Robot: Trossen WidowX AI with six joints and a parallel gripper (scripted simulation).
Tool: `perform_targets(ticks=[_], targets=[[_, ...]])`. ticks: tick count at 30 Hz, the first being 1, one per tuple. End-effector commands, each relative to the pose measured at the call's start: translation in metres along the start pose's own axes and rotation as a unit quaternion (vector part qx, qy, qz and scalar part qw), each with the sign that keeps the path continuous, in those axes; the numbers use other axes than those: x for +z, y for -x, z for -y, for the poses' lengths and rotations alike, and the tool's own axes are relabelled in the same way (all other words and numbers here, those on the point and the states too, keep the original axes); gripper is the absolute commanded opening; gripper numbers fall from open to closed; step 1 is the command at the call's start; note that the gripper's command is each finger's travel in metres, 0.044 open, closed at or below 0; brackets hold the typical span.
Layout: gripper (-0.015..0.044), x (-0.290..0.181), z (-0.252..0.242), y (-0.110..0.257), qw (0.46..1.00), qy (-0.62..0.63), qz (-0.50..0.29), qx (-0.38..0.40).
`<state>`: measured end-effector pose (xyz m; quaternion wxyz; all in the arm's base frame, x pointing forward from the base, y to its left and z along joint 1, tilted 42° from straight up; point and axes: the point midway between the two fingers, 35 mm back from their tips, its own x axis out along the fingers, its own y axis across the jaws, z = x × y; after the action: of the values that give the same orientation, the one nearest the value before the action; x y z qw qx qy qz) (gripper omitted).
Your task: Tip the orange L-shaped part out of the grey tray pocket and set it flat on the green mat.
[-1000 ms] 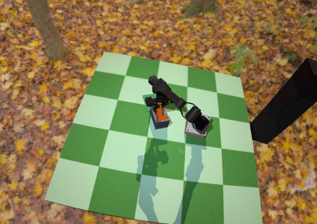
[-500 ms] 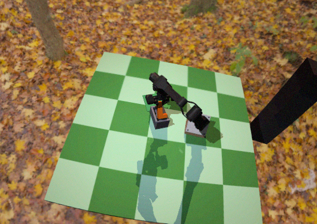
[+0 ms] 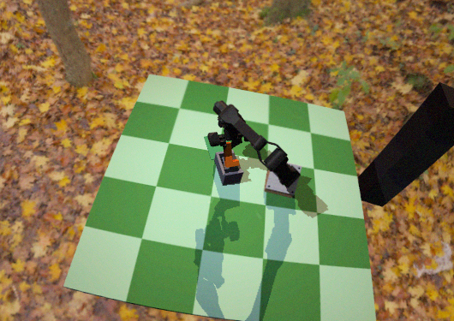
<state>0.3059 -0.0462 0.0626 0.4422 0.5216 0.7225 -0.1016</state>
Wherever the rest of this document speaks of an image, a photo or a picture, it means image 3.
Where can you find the orange l-shaped part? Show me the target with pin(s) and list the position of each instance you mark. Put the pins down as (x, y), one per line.
(228, 161)

